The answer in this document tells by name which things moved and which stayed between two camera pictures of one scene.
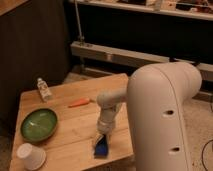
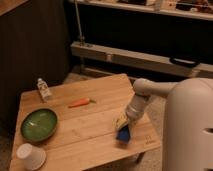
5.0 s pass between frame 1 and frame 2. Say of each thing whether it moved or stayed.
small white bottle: stayed
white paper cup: stayed
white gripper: moved
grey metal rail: stayed
